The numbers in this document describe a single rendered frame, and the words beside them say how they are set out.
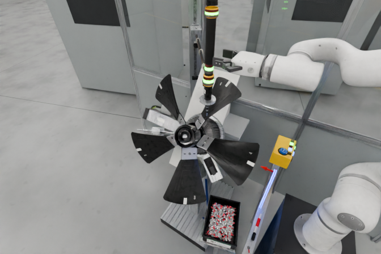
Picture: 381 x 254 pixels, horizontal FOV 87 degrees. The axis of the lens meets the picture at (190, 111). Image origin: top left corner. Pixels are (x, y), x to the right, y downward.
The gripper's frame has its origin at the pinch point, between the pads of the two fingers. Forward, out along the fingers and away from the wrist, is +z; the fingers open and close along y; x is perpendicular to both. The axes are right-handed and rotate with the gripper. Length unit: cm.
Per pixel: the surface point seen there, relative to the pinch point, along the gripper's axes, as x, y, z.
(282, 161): -62, 22, -32
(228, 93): -23.5, 14.3, 0.6
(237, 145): -45.6, 5.2, -10.4
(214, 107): -30.3, 9.1, 5.2
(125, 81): -133, 126, 218
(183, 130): -41.2, -3.3, 16.1
